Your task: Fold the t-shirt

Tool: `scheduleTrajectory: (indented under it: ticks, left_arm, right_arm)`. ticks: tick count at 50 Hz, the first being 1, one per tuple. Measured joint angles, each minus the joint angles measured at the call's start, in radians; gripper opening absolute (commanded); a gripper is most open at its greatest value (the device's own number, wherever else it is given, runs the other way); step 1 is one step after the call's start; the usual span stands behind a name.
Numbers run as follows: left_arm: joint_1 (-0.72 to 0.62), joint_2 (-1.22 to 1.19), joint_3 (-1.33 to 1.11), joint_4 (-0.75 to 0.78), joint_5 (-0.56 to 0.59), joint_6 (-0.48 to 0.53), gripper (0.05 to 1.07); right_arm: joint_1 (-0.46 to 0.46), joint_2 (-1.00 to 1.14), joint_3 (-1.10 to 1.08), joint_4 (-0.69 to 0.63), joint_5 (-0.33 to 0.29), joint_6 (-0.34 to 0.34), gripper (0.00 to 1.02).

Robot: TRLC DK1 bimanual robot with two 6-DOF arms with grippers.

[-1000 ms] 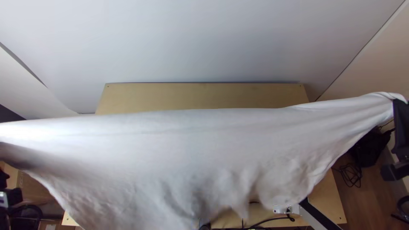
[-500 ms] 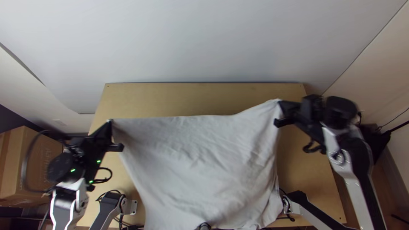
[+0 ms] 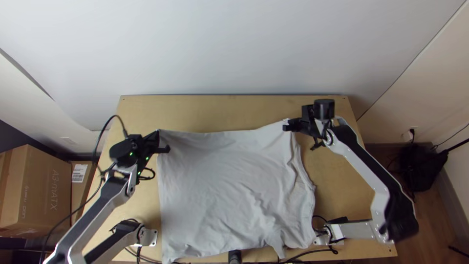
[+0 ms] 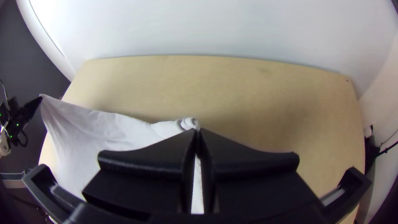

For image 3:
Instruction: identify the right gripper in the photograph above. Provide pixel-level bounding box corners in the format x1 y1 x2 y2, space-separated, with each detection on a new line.
282 117 323 139

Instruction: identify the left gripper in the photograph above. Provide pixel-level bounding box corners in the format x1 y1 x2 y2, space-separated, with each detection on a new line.
139 130 171 160

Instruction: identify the white t-shirt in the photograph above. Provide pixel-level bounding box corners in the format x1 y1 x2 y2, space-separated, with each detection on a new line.
156 118 318 264

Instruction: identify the large cardboard box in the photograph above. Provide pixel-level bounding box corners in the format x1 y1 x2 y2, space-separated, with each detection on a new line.
0 143 72 239

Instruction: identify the black bag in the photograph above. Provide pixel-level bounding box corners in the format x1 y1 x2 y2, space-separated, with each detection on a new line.
398 143 449 193

